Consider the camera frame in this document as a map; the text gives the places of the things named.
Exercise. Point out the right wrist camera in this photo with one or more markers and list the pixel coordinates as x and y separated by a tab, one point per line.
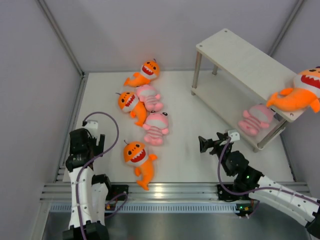
233	135

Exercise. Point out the orange shark plush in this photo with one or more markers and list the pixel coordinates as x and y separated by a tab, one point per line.
304	93
135	154
149	71
130	103

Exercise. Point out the pink striped plush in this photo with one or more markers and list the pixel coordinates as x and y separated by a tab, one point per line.
156	126
150	97

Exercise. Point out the white two-tier shelf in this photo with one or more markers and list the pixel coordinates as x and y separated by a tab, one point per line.
231	75

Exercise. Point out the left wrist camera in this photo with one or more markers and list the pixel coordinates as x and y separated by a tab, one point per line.
91	125

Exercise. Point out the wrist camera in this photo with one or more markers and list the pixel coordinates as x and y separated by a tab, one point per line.
233	135
91	125

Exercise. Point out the pink plush under shelf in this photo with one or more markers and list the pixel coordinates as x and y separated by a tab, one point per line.
255	119

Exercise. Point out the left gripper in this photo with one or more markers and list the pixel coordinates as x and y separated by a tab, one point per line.
97	149

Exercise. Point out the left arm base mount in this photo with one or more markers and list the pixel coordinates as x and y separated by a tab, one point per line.
117	189

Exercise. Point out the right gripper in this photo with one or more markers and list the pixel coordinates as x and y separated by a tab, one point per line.
205	144

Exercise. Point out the orange shark plush top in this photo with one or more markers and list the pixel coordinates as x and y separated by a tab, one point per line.
149	71

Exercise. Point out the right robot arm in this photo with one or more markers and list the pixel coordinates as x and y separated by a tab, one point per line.
237	178

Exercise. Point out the orange shark plush front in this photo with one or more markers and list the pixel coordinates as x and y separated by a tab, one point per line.
135	154

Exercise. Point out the orange shark plush on shelf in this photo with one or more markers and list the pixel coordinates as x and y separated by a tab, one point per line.
304	93

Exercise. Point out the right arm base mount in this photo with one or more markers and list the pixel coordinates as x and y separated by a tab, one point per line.
223	195

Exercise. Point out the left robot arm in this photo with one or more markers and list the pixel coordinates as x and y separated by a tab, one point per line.
88	190

